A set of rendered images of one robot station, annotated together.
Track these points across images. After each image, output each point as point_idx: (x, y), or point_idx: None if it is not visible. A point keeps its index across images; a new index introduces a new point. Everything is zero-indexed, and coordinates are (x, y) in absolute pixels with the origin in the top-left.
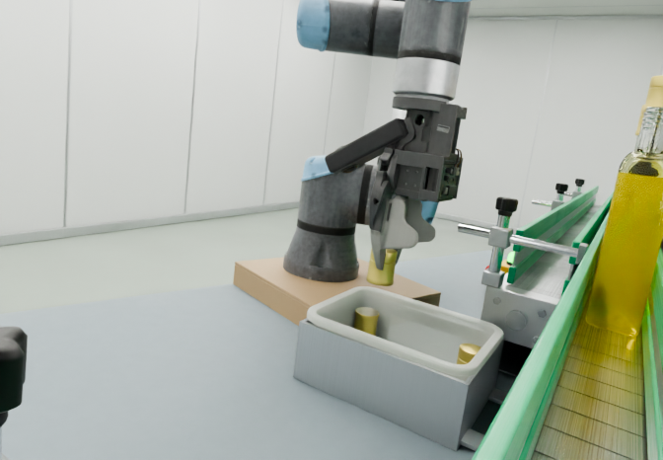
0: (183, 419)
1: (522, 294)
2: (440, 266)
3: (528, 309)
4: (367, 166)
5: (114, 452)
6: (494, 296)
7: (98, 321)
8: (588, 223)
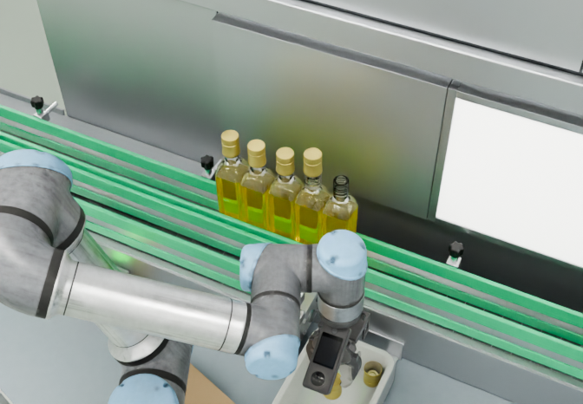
0: None
1: (310, 303)
2: (12, 349)
3: (312, 305)
4: (157, 374)
5: None
6: (303, 321)
7: None
8: (199, 217)
